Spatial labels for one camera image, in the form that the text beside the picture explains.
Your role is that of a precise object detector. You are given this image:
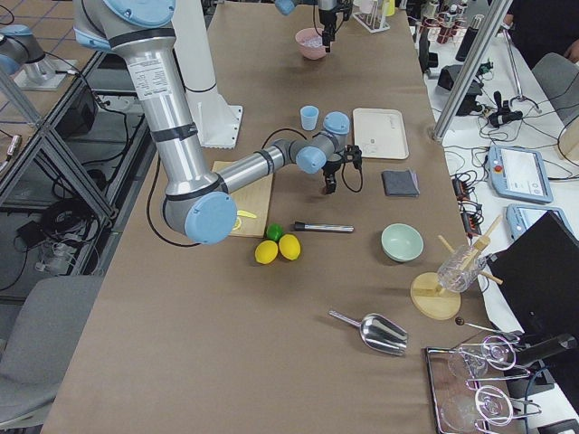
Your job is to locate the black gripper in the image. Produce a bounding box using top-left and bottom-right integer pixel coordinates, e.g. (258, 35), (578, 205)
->
(322, 145), (362, 194)
(316, 0), (353, 52)

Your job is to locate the steel muddler black tip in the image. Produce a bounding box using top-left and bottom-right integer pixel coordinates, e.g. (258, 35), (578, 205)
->
(293, 221), (355, 233)

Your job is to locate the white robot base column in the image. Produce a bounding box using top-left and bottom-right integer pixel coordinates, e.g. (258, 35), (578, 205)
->
(172, 0), (243, 149)

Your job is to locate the pink bowl of ice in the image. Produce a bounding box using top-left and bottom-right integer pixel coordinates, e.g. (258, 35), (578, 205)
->
(295, 27), (327, 61)

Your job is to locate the light blue plastic cup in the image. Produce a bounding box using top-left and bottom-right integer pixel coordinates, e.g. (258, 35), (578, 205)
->
(299, 105), (319, 131)

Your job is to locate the steel ice scoop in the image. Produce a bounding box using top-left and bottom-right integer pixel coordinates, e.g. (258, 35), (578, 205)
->
(328, 310), (408, 356)

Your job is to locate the wooden cup tree stand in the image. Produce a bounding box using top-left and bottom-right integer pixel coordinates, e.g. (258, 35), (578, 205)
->
(411, 215), (503, 320)

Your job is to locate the grey folded cloth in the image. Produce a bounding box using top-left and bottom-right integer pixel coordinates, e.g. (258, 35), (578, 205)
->
(381, 169), (420, 197)

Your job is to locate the cream plastic tray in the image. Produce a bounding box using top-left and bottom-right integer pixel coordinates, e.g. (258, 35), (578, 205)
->
(353, 108), (409, 160)

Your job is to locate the green lime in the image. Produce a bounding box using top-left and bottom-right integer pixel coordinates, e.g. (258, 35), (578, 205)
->
(265, 223), (284, 242)

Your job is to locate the yellow lemon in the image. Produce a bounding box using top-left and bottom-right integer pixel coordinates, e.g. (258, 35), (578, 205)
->
(254, 240), (279, 265)
(278, 233), (301, 260)

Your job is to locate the wooden cutting board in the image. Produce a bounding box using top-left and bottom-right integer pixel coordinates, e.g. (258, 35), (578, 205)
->
(230, 175), (273, 238)

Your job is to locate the light green bowl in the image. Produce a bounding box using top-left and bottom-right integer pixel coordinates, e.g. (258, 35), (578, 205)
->
(381, 223), (424, 262)

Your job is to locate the clear glass on stand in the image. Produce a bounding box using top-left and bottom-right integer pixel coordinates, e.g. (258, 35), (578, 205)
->
(437, 245), (487, 293)

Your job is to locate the black monitor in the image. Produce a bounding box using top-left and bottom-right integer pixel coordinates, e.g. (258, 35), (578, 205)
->
(489, 212), (578, 338)

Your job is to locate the wine glass rack tray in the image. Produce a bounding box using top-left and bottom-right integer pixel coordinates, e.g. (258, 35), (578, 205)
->
(424, 335), (542, 433)

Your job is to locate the white wire cup rack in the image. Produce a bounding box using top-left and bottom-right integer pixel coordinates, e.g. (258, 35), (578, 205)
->
(353, 0), (390, 33)

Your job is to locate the aluminium frame post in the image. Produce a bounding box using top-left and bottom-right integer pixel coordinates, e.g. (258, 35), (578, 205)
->
(432, 0), (512, 143)

